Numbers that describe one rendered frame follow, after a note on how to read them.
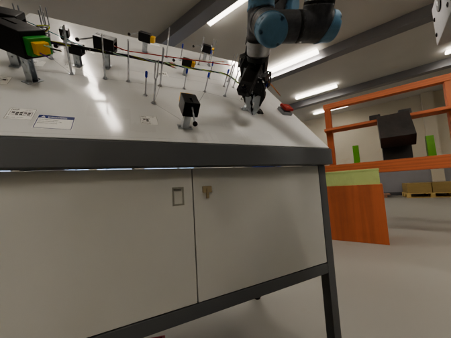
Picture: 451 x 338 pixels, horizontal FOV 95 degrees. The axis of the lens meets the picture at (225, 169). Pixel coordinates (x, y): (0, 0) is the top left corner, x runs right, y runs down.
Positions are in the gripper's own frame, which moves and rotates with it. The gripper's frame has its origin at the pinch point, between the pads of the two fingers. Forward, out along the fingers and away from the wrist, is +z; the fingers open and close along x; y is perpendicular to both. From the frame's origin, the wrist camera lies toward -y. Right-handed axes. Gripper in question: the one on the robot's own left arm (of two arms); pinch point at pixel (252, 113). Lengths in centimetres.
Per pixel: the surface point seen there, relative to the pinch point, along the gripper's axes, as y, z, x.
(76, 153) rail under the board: -54, -13, 19
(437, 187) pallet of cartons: 591, 468, -354
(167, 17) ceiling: 236, 20, 266
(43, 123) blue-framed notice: -53, -17, 29
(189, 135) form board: -28.7, -5.4, 7.6
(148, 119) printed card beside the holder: -32.4, -9.5, 19.6
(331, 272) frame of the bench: -22, 49, -49
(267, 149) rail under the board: -13.3, 4.1, -12.4
